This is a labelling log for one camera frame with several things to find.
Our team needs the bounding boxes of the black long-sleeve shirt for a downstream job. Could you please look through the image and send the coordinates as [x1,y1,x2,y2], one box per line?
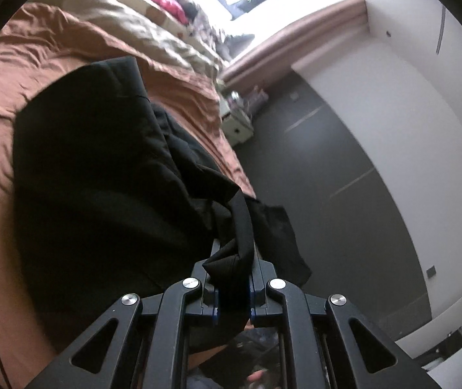
[13,57,311,352]

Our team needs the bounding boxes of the person's patterned grey legs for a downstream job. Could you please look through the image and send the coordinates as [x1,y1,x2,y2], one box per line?
[186,327,282,388]

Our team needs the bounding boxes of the white bedside table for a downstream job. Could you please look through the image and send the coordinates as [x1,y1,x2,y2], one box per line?
[219,99,254,147]

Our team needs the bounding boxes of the right pink curtain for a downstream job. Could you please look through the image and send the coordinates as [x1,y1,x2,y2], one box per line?
[219,0,368,94]

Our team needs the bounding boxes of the brown bed sheet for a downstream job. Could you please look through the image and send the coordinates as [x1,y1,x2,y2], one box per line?
[0,3,254,388]

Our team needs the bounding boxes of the beige duvet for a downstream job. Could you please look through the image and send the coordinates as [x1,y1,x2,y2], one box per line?
[50,0,226,78]

